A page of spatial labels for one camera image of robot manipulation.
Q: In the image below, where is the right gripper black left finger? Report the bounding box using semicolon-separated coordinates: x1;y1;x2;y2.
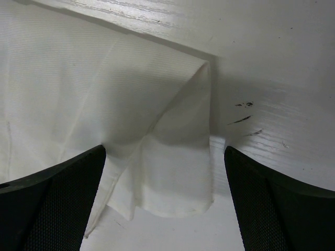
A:
1;145;106;251

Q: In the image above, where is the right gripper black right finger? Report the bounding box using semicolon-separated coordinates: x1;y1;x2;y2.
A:
224;146;334;250

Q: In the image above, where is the white pleated skirt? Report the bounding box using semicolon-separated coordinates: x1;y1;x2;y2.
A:
1;1;213;235

